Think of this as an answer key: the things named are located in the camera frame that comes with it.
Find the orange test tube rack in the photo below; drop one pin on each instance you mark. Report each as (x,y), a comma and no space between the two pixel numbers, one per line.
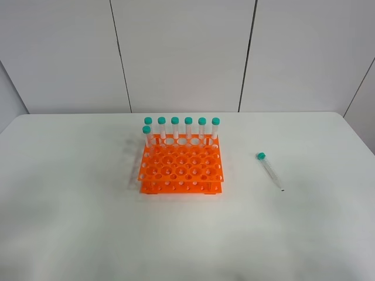
(183,166)

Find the green-capped test tube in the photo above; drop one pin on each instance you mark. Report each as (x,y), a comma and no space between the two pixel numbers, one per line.
(261,157)

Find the test tube second row left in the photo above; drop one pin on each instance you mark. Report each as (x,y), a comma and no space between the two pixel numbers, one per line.
(148,151)

